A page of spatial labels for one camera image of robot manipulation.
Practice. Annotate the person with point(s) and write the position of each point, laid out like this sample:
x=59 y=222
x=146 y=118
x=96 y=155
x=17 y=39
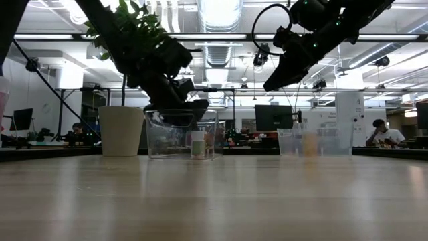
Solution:
x=386 y=135
x=78 y=134

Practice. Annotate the small orange pill bottle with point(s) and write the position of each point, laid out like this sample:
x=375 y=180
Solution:
x=310 y=144

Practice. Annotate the silver ventilation duct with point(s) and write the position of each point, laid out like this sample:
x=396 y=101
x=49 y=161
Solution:
x=219 y=13

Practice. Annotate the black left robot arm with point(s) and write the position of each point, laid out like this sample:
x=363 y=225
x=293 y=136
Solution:
x=100 y=16

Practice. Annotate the black overhead camera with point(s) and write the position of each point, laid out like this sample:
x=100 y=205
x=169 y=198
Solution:
x=260 y=58

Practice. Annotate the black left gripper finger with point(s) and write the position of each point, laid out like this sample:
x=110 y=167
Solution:
x=190 y=119
x=170 y=120

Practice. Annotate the clear plastic bin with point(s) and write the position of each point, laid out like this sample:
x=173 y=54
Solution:
x=160 y=147

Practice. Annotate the frosted plastic bin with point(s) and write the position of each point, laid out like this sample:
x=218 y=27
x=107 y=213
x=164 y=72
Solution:
x=334 y=144

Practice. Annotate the black ceiling spotlight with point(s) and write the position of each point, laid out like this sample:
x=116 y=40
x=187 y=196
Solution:
x=382 y=61

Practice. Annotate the green plant in white pot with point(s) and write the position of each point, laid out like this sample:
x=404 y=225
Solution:
x=120 y=134

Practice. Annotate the black computer monitor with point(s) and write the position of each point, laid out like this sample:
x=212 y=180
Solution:
x=21 y=118
x=422 y=115
x=274 y=117

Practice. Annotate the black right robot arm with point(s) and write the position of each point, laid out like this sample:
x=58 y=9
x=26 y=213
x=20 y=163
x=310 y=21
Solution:
x=351 y=16

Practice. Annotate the green pill bottle white cap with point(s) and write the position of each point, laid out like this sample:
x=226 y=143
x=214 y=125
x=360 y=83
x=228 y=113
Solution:
x=198 y=145

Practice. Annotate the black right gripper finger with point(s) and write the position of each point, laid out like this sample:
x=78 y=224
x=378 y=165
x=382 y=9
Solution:
x=284 y=73

